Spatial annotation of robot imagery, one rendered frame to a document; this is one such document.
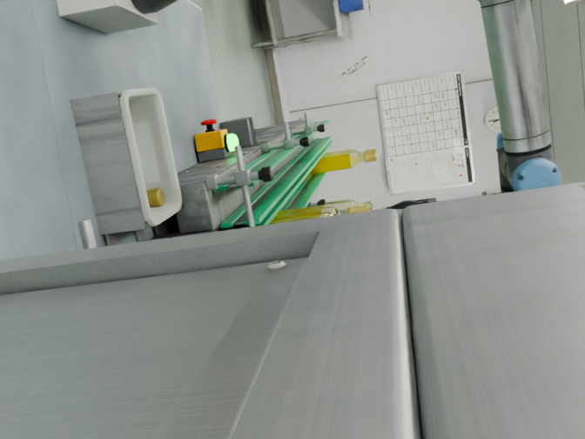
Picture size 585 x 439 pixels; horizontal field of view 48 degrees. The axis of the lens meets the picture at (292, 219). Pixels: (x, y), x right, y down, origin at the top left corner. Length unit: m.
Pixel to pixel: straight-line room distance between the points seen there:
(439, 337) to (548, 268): 0.06
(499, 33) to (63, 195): 0.72
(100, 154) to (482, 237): 0.88
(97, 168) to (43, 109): 0.13
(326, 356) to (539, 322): 0.06
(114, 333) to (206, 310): 0.04
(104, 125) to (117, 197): 0.11
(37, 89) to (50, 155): 0.10
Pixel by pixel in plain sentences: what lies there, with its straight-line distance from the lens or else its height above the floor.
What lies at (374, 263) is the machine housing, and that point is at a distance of 0.26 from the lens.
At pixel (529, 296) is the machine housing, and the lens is 0.21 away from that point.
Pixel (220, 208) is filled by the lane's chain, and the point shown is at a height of 0.88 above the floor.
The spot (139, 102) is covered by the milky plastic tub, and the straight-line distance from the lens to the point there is 1.23.
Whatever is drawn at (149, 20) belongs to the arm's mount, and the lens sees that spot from 1.24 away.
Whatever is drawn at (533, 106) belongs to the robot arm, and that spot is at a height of 1.47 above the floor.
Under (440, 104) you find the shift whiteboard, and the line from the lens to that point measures 7.19.
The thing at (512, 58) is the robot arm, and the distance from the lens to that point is 1.14.
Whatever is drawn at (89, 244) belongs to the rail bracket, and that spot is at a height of 0.96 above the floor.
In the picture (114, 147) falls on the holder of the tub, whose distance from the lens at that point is 1.09.
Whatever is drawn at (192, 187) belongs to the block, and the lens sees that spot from 1.26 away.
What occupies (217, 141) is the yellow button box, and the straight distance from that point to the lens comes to 1.65.
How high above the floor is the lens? 1.24
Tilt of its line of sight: 10 degrees down
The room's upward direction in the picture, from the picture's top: 82 degrees clockwise
